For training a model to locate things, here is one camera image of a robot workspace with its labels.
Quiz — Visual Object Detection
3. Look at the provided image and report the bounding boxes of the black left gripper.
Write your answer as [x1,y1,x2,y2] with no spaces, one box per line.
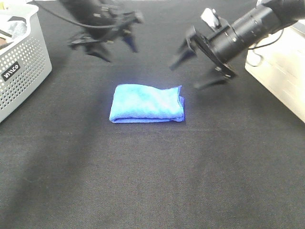
[68,11,144,62]

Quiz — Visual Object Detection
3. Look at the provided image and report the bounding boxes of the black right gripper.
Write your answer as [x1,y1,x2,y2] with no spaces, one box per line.
[169,26,236,90]

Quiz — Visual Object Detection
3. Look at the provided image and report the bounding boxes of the blue microfibre towel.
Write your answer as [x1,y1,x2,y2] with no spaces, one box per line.
[109,84,185,123]

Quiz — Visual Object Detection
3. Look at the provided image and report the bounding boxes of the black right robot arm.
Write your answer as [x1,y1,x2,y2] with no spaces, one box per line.
[169,0,305,89]

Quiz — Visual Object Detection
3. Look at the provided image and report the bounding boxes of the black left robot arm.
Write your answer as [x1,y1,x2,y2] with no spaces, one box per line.
[60,0,144,62]

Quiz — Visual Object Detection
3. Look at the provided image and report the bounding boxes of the white plastic storage crate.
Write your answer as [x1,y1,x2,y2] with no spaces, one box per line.
[245,20,305,121]

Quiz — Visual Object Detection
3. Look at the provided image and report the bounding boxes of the grey perforated plastic basket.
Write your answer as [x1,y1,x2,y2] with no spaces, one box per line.
[0,4,52,121]

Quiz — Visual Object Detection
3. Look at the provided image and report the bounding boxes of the grey cloth in basket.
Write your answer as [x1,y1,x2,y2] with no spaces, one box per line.
[2,21,27,40]

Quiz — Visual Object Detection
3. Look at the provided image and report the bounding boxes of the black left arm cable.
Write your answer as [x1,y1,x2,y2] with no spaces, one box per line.
[30,0,115,30]

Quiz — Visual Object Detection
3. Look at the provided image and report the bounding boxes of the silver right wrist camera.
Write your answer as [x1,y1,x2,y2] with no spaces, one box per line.
[200,8,226,31]

